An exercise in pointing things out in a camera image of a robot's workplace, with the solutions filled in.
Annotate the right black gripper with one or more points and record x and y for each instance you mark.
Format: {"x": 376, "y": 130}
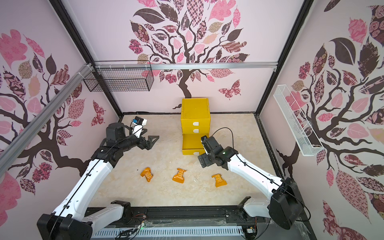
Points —
{"x": 205, "y": 143}

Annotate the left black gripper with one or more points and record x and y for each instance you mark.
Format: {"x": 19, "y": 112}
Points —
{"x": 148, "y": 145}

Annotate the orange cookie packet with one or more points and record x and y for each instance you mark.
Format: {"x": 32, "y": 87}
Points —
{"x": 179, "y": 177}
{"x": 147, "y": 173}
{"x": 219, "y": 181}

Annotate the yellow plastic drawer cabinet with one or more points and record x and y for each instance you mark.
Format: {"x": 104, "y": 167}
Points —
{"x": 195, "y": 123}

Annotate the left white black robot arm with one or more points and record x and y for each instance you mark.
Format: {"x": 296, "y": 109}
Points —
{"x": 69, "y": 221}

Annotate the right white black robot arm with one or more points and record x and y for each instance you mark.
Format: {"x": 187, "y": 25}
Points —
{"x": 283, "y": 203}

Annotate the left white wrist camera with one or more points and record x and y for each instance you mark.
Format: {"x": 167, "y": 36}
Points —
{"x": 137, "y": 126}

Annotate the black wire basket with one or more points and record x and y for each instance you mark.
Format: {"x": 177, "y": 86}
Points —
{"x": 120, "y": 76}

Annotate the white slotted cable duct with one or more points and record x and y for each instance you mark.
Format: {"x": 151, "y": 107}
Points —
{"x": 169, "y": 233}

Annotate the aluminium rail back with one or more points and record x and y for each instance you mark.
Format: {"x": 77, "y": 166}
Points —
{"x": 187, "y": 66}

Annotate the aluminium rail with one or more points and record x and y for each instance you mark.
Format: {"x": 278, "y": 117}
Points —
{"x": 16, "y": 147}
{"x": 187, "y": 66}

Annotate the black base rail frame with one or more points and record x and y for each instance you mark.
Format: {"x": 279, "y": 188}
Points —
{"x": 256, "y": 228}

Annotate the white wire shelf basket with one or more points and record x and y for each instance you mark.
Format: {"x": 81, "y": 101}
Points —
{"x": 290, "y": 104}

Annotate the aluminium rail left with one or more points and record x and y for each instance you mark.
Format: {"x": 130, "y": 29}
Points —
{"x": 16, "y": 147}

